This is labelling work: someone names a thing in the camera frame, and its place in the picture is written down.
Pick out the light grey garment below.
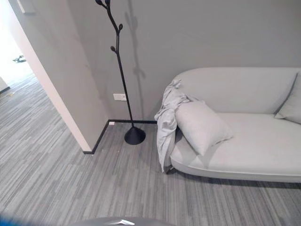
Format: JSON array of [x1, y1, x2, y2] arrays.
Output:
[[154, 79, 205, 173]]

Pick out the black branch-shaped clothes rack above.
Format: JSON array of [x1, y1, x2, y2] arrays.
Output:
[[95, 0, 146, 145]]

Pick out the light grey sofa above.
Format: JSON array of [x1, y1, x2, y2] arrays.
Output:
[[168, 67, 301, 184]]

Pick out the light grey square cushion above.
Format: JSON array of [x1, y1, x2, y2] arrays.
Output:
[[175, 100, 234, 156]]

